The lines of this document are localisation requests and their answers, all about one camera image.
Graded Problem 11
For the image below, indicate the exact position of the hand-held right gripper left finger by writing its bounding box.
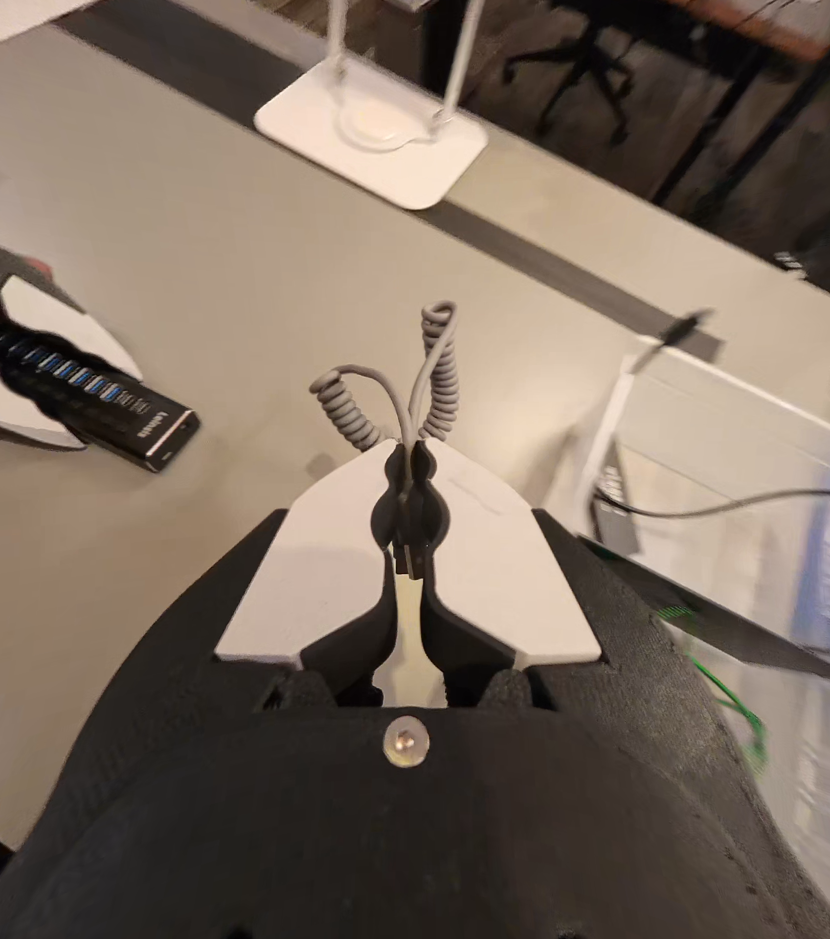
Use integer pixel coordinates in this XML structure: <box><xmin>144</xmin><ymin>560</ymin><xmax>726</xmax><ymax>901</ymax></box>
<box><xmin>215</xmin><ymin>439</ymin><xmax>416</xmax><ymax>707</ymax></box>

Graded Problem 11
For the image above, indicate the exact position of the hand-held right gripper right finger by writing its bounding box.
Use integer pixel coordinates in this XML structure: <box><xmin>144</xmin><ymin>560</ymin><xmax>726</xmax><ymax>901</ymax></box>
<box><xmin>415</xmin><ymin>439</ymin><xmax>603</xmax><ymax>707</ymax></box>

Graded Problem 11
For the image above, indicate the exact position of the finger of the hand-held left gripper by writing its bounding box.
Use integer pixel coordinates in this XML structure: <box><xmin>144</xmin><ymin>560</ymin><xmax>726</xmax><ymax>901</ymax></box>
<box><xmin>0</xmin><ymin>275</ymin><xmax>144</xmax><ymax>386</ymax></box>
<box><xmin>0</xmin><ymin>385</ymin><xmax>87</xmax><ymax>450</ymax></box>

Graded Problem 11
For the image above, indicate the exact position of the black usb hub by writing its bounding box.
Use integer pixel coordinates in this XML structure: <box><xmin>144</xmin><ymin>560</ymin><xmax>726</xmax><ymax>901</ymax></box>
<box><xmin>0</xmin><ymin>330</ymin><xmax>202</xmax><ymax>472</ymax></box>

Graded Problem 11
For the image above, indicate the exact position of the grey cable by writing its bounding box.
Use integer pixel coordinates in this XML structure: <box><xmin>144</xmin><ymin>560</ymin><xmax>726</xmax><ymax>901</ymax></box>
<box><xmin>310</xmin><ymin>299</ymin><xmax>460</xmax><ymax>581</ymax></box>

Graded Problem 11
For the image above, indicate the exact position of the grey desk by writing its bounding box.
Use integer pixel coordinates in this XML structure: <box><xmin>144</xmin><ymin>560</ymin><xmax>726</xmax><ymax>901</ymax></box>
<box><xmin>0</xmin><ymin>25</ymin><xmax>830</xmax><ymax>852</ymax></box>

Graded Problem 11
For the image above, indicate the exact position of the clear plastic box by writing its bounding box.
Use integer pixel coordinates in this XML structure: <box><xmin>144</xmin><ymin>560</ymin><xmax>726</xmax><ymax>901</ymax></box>
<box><xmin>569</xmin><ymin>334</ymin><xmax>830</xmax><ymax>939</ymax></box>

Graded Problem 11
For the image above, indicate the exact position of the black plug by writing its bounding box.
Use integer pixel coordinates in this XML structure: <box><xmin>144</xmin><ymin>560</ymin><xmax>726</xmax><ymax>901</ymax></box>
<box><xmin>655</xmin><ymin>308</ymin><xmax>717</xmax><ymax>347</ymax></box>

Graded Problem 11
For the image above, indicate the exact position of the black office chair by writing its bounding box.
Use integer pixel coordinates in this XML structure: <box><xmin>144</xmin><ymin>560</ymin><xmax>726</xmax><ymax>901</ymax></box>
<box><xmin>501</xmin><ymin>25</ymin><xmax>637</xmax><ymax>144</ymax></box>

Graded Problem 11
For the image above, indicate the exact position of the brown wooden table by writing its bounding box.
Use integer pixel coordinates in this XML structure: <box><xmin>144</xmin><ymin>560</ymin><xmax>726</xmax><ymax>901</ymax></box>
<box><xmin>668</xmin><ymin>0</ymin><xmax>830</xmax><ymax>67</ymax></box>

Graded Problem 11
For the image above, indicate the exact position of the thin black cable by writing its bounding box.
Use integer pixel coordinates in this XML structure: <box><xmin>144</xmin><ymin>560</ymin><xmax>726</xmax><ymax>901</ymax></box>
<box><xmin>591</xmin><ymin>490</ymin><xmax>830</xmax><ymax>520</ymax></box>

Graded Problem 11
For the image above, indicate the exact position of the green cable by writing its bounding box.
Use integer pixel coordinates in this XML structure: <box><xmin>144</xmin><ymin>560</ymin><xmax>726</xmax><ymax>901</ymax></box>
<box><xmin>685</xmin><ymin>607</ymin><xmax>769</xmax><ymax>780</ymax></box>

